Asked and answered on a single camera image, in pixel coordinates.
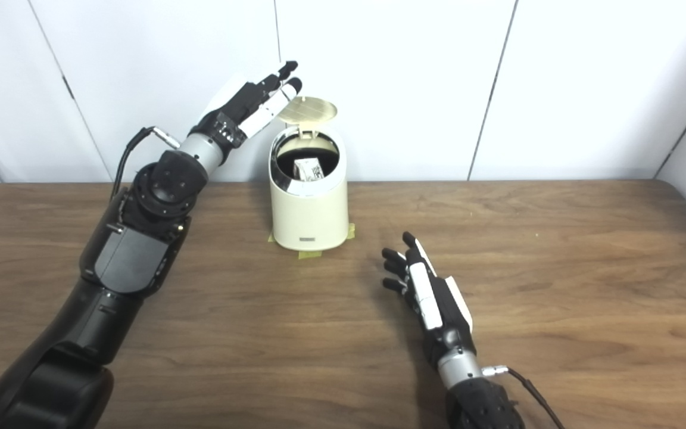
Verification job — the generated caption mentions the cream round bin lid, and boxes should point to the cream round bin lid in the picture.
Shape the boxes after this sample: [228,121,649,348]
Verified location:
[276,97,339,139]

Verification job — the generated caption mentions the white green milk carton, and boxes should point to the white green milk carton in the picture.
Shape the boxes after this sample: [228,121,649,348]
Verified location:
[293,157,326,182]

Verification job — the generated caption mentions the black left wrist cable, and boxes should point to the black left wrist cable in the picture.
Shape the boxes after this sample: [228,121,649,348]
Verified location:
[111,126,182,200]

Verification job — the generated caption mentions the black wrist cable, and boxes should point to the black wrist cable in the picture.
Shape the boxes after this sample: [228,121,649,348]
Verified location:
[111,126,182,200]
[482,365,565,429]

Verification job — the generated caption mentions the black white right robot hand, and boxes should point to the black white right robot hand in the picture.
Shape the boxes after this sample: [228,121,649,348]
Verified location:
[381,232,478,370]

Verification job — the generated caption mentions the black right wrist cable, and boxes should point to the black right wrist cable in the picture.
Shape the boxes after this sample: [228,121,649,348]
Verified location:
[482,365,565,429]

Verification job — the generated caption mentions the cream-colored round bin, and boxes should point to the cream-colored round bin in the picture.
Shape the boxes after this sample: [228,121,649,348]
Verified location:
[269,124,348,251]

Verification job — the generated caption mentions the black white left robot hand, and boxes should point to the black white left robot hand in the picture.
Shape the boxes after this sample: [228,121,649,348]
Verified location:
[190,60,303,161]

